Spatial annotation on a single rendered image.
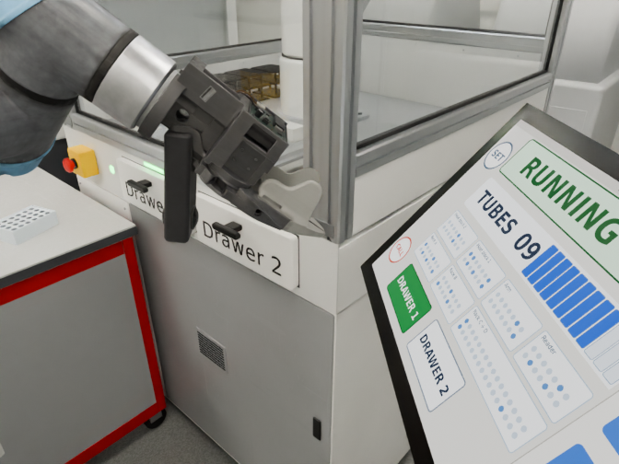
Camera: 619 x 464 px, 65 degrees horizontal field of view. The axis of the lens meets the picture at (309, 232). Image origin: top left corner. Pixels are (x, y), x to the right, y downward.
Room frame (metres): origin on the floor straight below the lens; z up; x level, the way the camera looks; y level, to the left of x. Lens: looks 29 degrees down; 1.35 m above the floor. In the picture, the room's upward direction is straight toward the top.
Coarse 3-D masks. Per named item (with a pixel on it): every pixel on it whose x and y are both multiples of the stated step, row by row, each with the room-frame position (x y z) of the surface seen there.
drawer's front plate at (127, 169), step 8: (120, 160) 1.13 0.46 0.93; (128, 160) 1.13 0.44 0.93; (120, 168) 1.14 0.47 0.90; (128, 168) 1.11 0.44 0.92; (136, 168) 1.08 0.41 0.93; (144, 168) 1.08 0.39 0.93; (120, 176) 1.14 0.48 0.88; (128, 176) 1.11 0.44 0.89; (136, 176) 1.09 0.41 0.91; (144, 176) 1.06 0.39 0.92; (152, 176) 1.04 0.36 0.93; (160, 176) 1.03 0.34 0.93; (152, 184) 1.04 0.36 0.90; (160, 184) 1.02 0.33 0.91; (136, 192) 1.10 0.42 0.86; (152, 192) 1.04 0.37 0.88; (160, 192) 1.02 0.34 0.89; (128, 200) 1.13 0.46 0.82; (136, 200) 1.10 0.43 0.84; (152, 200) 1.05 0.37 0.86; (160, 200) 1.02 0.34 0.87; (144, 208) 1.08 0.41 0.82; (152, 208) 1.05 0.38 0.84; (160, 208) 1.03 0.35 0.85; (160, 216) 1.03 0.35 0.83; (192, 232) 0.96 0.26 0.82
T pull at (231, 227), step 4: (212, 224) 0.83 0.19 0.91; (216, 224) 0.83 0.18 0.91; (220, 224) 0.83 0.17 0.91; (228, 224) 0.83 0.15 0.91; (232, 224) 0.83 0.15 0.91; (236, 224) 0.83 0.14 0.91; (216, 228) 0.82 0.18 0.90; (220, 228) 0.82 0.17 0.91; (224, 228) 0.81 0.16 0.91; (228, 228) 0.81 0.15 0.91; (232, 228) 0.81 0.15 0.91; (236, 228) 0.82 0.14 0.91; (240, 228) 0.83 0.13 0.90; (220, 232) 0.82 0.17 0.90; (224, 232) 0.81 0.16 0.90; (228, 232) 0.80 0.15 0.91; (232, 232) 0.80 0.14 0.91; (236, 232) 0.80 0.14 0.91; (228, 236) 0.80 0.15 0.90; (232, 236) 0.79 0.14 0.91; (236, 236) 0.79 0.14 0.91
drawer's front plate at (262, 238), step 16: (208, 208) 0.90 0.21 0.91; (224, 208) 0.87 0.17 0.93; (224, 224) 0.87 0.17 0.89; (240, 224) 0.83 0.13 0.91; (256, 224) 0.80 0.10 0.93; (208, 240) 0.91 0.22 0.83; (240, 240) 0.83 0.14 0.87; (256, 240) 0.80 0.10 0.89; (272, 240) 0.77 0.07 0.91; (288, 240) 0.75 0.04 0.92; (240, 256) 0.84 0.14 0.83; (256, 256) 0.81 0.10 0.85; (288, 256) 0.75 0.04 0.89; (272, 272) 0.78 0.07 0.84; (288, 272) 0.75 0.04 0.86; (288, 288) 0.75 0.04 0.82
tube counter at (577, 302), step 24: (528, 240) 0.41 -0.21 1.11; (552, 240) 0.39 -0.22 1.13; (528, 264) 0.39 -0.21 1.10; (552, 264) 0.37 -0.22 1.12; (576, 264) 0.35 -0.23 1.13; (552, 288) 0.35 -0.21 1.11; (576, 288) 0.33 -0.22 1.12; (600, 288) 0.32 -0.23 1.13; (552, 312) 0.33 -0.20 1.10; (576, 312) 0.31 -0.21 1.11; (600, 312) 0.30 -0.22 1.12; (576, 336) 0.29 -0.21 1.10; (600, 336) 0.28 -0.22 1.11; (600, 360) 0.26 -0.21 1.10
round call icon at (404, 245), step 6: (408, 234) 0.58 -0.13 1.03; (402, 240) 0.58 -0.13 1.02; (408, 240) 0.56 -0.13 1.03; (396, 246) 0.57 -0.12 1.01; (402, 246) 0.56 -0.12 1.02; (408, 246) 0.55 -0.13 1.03; (414, 246) 0.54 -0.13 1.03; (390, 252) 0.57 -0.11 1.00; (396, 252) 0.56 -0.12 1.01; (402, 252) 0.55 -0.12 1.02; (408, 252) 0.54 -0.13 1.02; (390, 258) 0.56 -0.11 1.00; (396, 258) 0.55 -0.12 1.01; (402, 258) 0.54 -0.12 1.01; (390, 264) 0.55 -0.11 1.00; (396, 264) 0.54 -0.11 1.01
